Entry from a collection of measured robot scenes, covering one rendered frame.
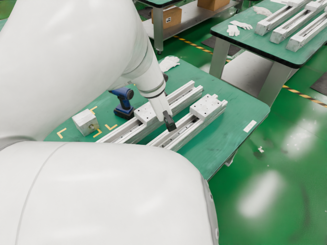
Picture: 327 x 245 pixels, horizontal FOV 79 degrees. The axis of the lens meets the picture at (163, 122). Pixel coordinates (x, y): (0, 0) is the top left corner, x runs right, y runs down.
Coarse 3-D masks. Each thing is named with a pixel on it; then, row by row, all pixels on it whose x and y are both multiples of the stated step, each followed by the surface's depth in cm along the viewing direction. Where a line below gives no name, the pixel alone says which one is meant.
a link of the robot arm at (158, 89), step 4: (164, 80) 59; (160, 84) 56; (164, 84) 58; (156, 88) 56; (160, 88) 57; (140, 92) 58; (144, 92) 57; (148, 92) 56; (152, 92) 56; (156, 92) 57; (160, 92) 57; (144, 96) 58; (148, 96) 57; (152, 96) 57
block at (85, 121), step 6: (78, 114) 112; (84, 114) 112; (90, 114) 112; (78, 120) 109; (84, 120) 109; (90, 120) 109; (96, 120) 112; (78, 126) 109; (84, 126) 109; (90, 126) 112; (96, 126) 115; (84, 132) 111; (90, 132) 114
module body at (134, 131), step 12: (192, 84) 132; (168, 96) 123; (180, 96) 127; (192, 96) 126; (180, 108) 123; (132, 120) 110; (156, 120) 111; (120, 132) 106; (132, 132) 105; (144, 132) 109
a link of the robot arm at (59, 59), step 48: (48, 0) 12; (96, 0) 14; (0, 48) 11; (48, 48) 12; (96, 48) 14; (144, 48) 25; (0, 96) 12; (48, 96) 13; (96, 96) 18; (0, 144) 13
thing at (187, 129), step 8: (216, 96) 123; (224, 104) 119; (216, 112) 116; (184, 120) 110; (192, 120) 115; (200, 120) 110; (208, 120) 114; (184, 128) 110; (192, 128) 106; (200, 128) 113; (160, 136) 103; (168, 136) 106; (176, 136) 106; (184, 136) 103; (192, 136) 110; (152, 144) 100; (160, 144) 104; (168, 144) 100; (176, 144) 101; (184, 144) 109
